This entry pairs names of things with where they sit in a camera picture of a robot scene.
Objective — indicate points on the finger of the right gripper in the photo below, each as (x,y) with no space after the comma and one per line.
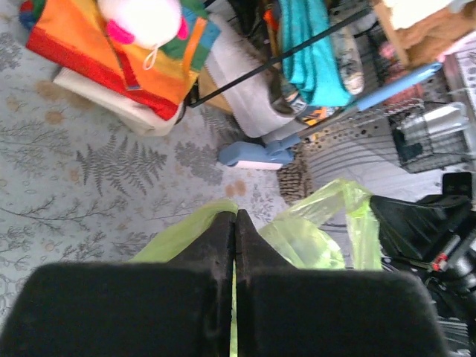
(410,229)

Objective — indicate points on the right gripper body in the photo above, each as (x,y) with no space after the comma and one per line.
(452,270)

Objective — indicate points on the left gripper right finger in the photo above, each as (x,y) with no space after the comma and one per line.
(286,311)

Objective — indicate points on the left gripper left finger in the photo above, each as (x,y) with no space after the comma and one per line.
(178,308)

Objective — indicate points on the green plastic trash bag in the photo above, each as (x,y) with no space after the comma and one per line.
(295,234)

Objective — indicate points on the rainbow striped bag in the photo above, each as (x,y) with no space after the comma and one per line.
(73,34)

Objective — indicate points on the silver foil pouch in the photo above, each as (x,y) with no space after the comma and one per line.
(443,120)

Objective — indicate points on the blue floor squeegee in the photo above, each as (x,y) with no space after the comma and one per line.
(277,154)

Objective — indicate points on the teal folded towel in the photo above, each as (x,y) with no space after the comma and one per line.
(312,70)

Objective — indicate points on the brown teddy bear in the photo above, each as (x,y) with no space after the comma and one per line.
(423,42)

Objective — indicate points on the patterned rolled cloth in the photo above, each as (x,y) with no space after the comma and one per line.
(348,60)

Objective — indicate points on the wooden metal shelf rack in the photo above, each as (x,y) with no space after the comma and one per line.
(197,101)

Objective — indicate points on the white pink-eared plush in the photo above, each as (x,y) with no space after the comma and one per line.
(146,23)

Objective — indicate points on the black wire basket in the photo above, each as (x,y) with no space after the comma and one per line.
(456,150)

